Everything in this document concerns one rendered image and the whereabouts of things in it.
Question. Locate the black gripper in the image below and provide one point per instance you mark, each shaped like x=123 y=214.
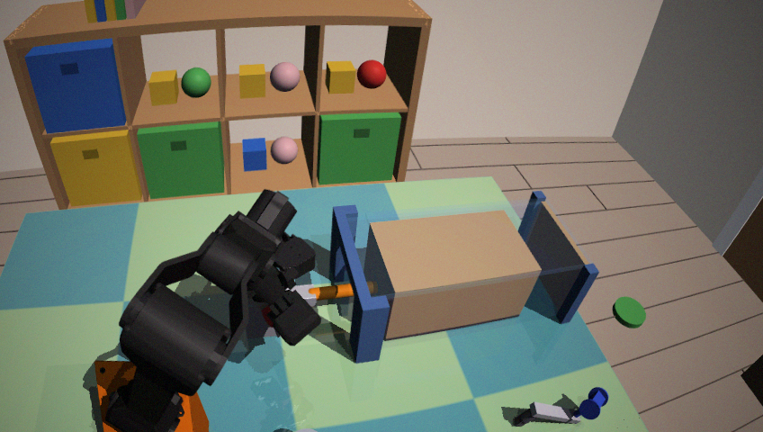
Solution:
x=292 y=316

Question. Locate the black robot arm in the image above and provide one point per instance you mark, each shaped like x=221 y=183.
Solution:
x=176 y=346

